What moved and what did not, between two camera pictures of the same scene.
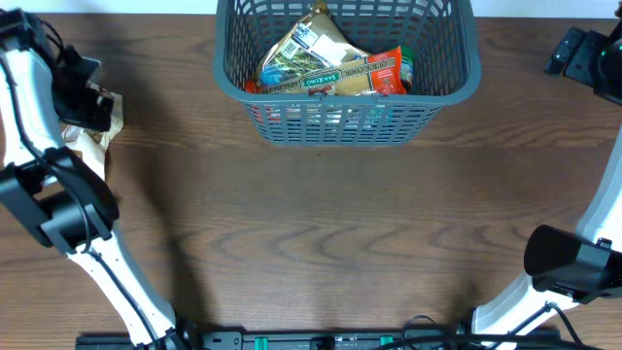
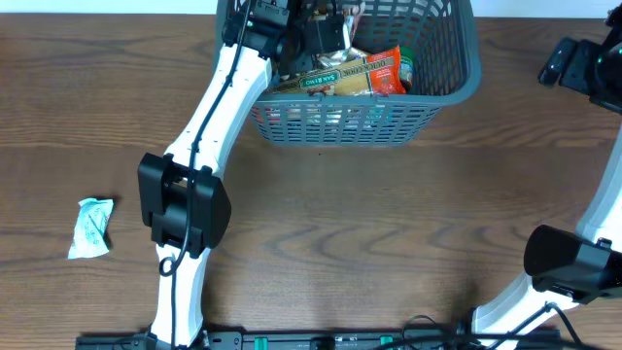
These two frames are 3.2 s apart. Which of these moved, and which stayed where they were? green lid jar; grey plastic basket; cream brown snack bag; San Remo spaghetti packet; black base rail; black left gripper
Moved: cream brown snack bag; black left gripper
Stayed: San Remo spaghetti packet; green lid jar; black base rail; grey plastic basket
